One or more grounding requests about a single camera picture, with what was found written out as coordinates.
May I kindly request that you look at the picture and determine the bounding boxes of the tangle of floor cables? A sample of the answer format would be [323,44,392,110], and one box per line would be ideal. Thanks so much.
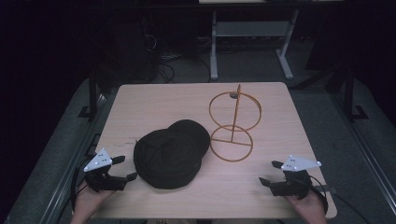
[143,32,211,84]

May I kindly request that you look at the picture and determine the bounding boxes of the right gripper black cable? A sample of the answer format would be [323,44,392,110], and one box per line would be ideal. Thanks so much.
[308,175,372,224]

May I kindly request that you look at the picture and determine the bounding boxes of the black metal stand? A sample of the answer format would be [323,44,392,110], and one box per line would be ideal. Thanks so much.
[339,64,370,122]
[78,66,106,121]

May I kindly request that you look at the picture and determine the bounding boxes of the orange wire hat stand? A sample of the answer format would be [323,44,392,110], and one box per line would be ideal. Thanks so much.
[208,83,262,162]

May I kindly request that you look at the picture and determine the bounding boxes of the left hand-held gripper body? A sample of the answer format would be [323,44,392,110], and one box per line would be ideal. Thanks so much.
[83,147,128,192]

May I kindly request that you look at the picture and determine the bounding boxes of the black cap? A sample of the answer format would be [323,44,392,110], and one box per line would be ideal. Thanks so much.
[133,119,211,190]

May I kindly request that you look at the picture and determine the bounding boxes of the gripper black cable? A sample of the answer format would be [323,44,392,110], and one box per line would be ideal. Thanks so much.
[308,175,372,224]
[70,156,94,214]

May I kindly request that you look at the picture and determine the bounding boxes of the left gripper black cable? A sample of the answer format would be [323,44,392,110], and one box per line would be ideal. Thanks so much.
[70,156,94,214]

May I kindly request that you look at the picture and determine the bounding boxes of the person's left hand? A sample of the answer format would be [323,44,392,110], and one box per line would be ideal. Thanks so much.
[70,182,115,224]

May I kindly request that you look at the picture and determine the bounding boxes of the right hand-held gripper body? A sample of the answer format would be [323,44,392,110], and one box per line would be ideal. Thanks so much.
[270,154,322,201]

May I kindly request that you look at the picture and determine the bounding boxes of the white metal table frame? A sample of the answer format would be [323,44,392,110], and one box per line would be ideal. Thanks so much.
[208,8,301,81]

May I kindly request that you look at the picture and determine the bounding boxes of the person's right hand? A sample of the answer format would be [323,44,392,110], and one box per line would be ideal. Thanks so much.
[285,190,329,224]

